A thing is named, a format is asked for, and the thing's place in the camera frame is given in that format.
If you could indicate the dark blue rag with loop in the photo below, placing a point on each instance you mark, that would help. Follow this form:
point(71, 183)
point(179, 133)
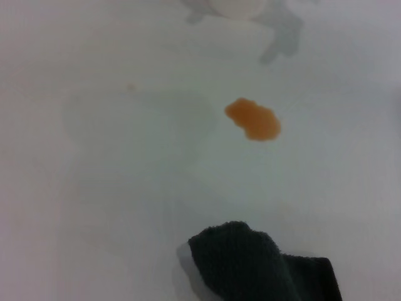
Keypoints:
point(260, 266)

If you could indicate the white paper cup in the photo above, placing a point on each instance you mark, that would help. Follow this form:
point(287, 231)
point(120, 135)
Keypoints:
point(235, 7)

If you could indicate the orange liquid stain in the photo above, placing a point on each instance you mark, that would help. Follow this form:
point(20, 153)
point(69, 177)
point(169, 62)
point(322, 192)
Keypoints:
point(253, 120)

